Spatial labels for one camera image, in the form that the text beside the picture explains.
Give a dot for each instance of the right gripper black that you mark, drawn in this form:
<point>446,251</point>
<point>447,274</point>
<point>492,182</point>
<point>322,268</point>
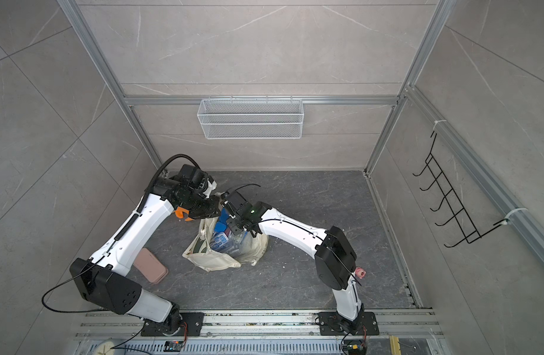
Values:
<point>232,222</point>

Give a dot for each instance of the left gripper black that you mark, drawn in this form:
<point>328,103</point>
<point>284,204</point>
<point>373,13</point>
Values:
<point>215,210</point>

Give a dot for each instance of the cream canvas tote bag leaves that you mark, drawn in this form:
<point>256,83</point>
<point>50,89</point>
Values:
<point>215,252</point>

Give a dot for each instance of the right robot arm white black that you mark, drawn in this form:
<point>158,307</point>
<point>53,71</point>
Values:
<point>334,257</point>

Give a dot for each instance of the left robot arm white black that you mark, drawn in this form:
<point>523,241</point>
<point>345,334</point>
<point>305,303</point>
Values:
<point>102,278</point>

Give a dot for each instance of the orange plush fish toy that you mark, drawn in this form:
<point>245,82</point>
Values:
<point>182,214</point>

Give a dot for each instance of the small pink toy figure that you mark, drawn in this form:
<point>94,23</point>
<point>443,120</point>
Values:
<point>360,273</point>

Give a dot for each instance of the white round clock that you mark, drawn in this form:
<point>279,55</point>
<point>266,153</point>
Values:
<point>106,348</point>

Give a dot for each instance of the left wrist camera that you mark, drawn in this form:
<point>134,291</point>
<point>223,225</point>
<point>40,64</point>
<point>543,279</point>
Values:
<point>197,180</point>

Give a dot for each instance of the white wire mesh basket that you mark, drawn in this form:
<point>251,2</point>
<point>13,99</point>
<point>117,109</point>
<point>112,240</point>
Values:
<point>251,118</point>

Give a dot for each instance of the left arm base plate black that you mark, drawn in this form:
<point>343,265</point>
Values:
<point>177,325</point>

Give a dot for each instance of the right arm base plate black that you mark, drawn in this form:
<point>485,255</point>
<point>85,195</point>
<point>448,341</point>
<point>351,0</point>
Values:
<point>333,324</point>

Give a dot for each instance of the black wire hook rack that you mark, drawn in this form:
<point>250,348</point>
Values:
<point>451,201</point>

